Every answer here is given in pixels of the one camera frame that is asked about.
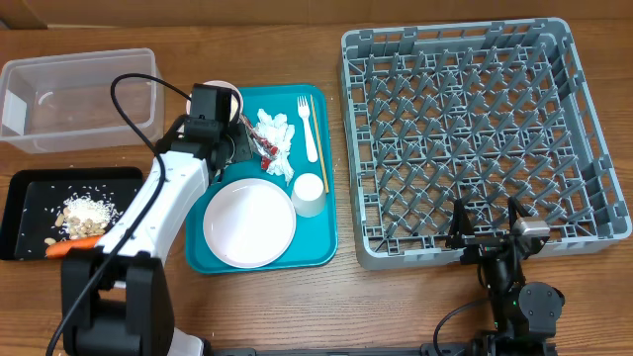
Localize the crumpled white tissue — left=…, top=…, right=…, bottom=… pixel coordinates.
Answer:
left=255, top=109, right=296, bottom=185

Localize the white round plate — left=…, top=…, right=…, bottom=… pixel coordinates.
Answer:
left=203, top=178, right=297, bottom=269

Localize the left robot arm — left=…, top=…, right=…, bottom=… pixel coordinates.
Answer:
left=49, top=115, right=252, bottom=355

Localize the grey dishwasher rack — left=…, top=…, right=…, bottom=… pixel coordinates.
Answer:
left=340, top=18, right=632, bottom=270

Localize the wooden chopstick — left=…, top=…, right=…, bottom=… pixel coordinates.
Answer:
left=310, top=94, right=329, bottom=194

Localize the black plastic tray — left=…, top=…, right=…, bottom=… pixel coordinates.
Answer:
left=1, top=167, right=143, bottom=260

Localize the white paper cup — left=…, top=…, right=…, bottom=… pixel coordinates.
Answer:
left=291, top=173, right=325, bottom=218

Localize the white plastic fork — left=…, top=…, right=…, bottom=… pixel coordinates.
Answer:
left=297, top=96, right=318, bottom=163

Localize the silver red snack wrapper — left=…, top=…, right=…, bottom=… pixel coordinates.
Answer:
left=239, top=114, right=279, bottom=171

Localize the orange carrot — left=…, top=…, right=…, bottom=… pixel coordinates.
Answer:
left=45, top=235, right=101, bottom=259

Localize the clear plastic bin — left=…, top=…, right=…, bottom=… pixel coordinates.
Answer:
left=1, top=48, right=160, bottom=154

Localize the teal serving tray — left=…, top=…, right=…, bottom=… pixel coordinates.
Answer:
left=184, top=84, right=338, bottom=274

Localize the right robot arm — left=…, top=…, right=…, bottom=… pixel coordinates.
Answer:
left=432, top=197, right=565, bottom=355

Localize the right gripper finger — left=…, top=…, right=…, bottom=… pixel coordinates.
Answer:
left=445, top=199, right=475, bottom=249
left=507, top=197, right=531, bottom=232

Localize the rice and peanut shells pile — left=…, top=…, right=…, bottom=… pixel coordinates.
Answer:
left=44, top=195, right=122, bottom=246

